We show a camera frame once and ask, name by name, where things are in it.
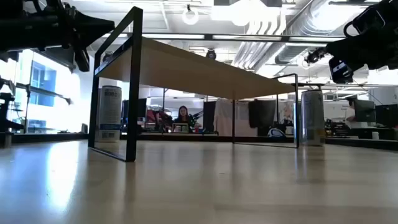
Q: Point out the grey block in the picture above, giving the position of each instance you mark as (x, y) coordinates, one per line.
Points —
(4, 140)

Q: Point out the white banner with text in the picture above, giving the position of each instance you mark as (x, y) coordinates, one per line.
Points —
(334, 109)

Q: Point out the silver ventilation duct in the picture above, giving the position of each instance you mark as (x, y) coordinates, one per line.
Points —
(311, 21)

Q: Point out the white can with blue band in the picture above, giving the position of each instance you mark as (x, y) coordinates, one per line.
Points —
(110, 109)

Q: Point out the person at monitor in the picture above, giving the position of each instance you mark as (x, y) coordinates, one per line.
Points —
(349, 116)

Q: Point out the black articulated equipment stand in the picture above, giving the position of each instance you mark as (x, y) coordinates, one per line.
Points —
(4, 112)

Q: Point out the white cup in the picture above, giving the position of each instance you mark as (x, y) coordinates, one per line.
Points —
(375, 135)

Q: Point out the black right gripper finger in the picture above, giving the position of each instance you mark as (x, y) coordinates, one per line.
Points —
(342, 78)

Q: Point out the long ceiling light bar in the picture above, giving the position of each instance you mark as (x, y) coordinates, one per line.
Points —
(174, 36)

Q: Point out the black monitor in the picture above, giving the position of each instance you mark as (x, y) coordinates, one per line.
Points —
(142, 109)
(387, 115)
(365, 110)

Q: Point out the narrow black cloth panel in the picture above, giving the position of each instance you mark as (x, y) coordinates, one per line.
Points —
(209, 116)

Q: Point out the wooden shelf with black frame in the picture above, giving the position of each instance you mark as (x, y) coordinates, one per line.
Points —
(186, 71)

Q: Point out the wide black hanging cloth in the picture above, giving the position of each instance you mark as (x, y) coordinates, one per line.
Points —
(262, 113)

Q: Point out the seated person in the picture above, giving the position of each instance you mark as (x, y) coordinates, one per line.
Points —
(183, 116)

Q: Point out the red and black equipment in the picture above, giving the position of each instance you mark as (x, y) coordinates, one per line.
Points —
(151, 117)

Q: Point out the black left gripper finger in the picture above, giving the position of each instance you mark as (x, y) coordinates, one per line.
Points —
(90, 29)

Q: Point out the white hanging cloth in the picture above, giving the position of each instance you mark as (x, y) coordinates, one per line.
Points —
(224, 118)

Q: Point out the white and blue helmet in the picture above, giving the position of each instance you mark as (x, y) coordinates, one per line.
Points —
(276, 133)

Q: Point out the white beverage can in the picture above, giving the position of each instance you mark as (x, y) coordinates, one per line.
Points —
(312, 118)

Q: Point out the black window beam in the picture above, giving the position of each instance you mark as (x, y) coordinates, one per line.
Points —
(40, 90)

